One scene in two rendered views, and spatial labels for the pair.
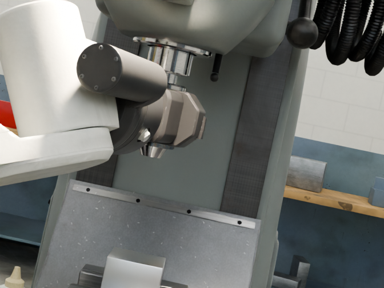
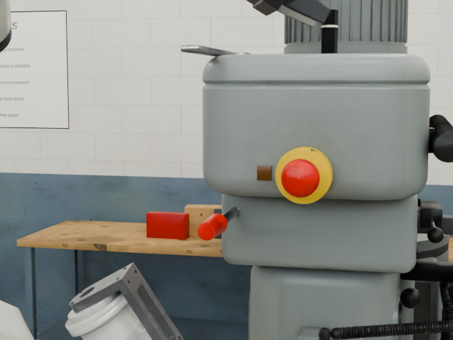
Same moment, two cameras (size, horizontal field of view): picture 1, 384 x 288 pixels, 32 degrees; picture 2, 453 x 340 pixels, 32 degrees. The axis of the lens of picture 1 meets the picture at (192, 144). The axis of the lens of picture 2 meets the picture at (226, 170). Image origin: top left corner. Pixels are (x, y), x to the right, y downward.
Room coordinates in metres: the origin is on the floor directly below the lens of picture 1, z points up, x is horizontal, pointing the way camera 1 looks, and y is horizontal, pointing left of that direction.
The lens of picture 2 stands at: (-0.34, -0.02, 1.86)
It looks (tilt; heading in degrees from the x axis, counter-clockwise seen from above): 6 degrees down; 11
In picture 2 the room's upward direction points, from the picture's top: straight up
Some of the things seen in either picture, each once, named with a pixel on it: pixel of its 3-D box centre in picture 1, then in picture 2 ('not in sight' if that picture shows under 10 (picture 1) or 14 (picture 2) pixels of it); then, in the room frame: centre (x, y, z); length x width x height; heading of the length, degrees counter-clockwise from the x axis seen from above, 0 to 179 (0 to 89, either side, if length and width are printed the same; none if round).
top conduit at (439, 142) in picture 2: not in sight; (439, 133); (0.76, -0.11, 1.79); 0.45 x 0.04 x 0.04; 177
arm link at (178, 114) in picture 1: (125, 110); not in sight; (0.64, 0.07, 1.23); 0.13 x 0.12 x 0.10; 73
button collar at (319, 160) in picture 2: not in sight; (304, 175); (0.50, 0.05, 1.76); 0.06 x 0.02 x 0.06; 87
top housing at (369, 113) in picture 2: not in sight; (328, 118); (0.74, 0.04, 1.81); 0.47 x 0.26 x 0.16; 177
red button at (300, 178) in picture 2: not in sight; (300, 177); (0.47, 0.05, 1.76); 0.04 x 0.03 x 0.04; 87
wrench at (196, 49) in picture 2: not in sight; (216, 52); (0.58, 0.17, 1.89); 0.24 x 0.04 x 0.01; 179
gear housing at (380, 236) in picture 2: not in sight; (330, 209); (0.77, 0.04, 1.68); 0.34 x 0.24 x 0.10; 177
